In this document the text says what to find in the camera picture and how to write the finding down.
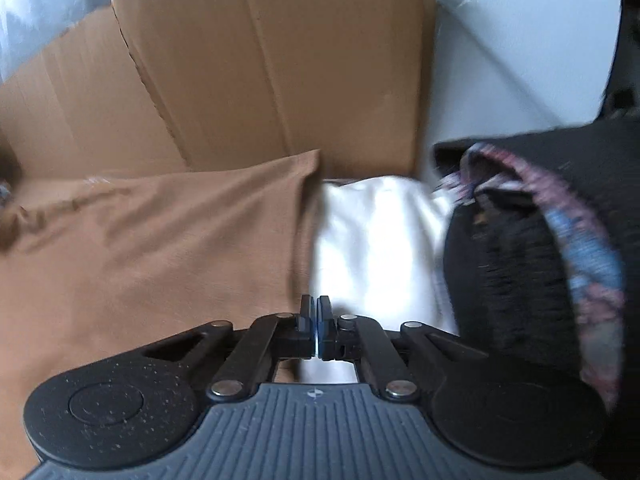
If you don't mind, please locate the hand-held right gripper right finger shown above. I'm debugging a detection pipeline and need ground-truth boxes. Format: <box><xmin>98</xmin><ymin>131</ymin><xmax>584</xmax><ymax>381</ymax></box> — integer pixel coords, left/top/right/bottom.
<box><xmin>316</xmin><ymin>295</ymin><xmax>538</xmax><ymax>403</ymax></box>

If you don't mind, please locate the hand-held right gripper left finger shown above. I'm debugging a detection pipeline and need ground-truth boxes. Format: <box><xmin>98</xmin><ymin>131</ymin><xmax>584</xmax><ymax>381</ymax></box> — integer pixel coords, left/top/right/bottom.
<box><xmin>95</xmin><ymin>294</ymin><xmax>317</xmax><ymax>401</ymax></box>

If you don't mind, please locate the brown printed t-shirt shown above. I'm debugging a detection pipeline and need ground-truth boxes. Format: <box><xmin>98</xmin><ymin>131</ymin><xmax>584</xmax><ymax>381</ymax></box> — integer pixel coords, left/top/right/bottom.
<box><xmin>0</xmin><ymin>149</ymin><xmax>323</xmax><ymax>480</ymax></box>

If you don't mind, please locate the cream printed blanket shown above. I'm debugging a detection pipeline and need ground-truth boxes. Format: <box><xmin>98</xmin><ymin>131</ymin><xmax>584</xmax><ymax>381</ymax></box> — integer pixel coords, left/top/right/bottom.
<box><xmin>300</xmin><ymin>175</ymin><xmax>461</xmax><ymax>386</ymax></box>

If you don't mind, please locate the black folded garment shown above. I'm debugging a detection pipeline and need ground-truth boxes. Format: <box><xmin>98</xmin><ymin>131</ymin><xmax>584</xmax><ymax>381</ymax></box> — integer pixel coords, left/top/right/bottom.
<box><xmin>432</xmin><ymin>120</ymin><xmax>640</xmax><ymax>480</ymax></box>

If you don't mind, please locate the flattened cardboard sheet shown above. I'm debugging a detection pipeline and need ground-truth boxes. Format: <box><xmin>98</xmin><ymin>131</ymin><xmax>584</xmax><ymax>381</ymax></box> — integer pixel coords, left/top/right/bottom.
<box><xmin>0</xmin><ymin>0</ymin><xmax>436</xmax><ymax>181</ymax></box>

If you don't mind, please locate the paisley patterned cloth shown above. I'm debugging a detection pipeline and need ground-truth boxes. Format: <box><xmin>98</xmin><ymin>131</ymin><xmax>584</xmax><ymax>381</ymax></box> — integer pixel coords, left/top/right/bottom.
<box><xmin>440</xmin><ymin>142</ymin><xmax>628</xmax><ymax>411</ymax></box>

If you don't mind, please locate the grey plastic-wrapped mattress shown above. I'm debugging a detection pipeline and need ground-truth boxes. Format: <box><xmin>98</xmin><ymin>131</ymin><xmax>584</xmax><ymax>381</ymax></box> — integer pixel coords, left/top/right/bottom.
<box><xmin>0</xmin><ymin>0</ymin><xmax>166</xmax><ymax>86</ymax></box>

